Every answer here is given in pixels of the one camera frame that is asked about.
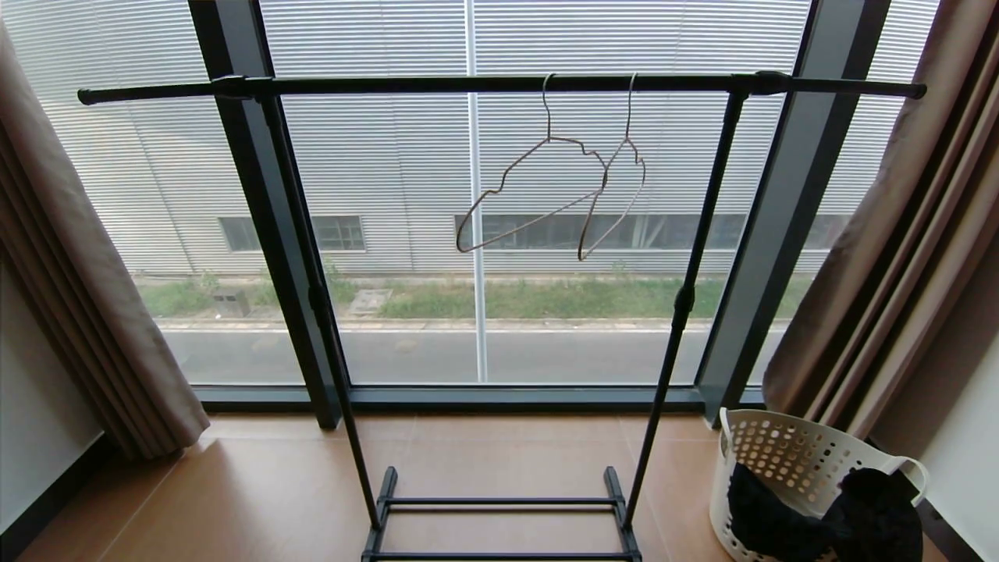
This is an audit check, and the pink clothes hanger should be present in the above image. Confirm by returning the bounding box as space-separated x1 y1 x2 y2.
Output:
577 72 648 262
455 73 610 254

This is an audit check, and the brown curtain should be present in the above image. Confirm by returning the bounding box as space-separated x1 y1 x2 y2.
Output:
763 0 999 443
0 23 211 461

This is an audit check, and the black clothes rack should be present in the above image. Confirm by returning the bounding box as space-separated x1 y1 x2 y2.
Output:
76 70 929 562

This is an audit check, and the window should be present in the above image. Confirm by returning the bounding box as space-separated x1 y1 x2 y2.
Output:
0 0 942 412

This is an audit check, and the white laundry basket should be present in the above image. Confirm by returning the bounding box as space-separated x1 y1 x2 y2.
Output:
708 407 932 562

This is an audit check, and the heap of clothes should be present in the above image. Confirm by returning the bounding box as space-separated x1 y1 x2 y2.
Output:
727 461 925 562

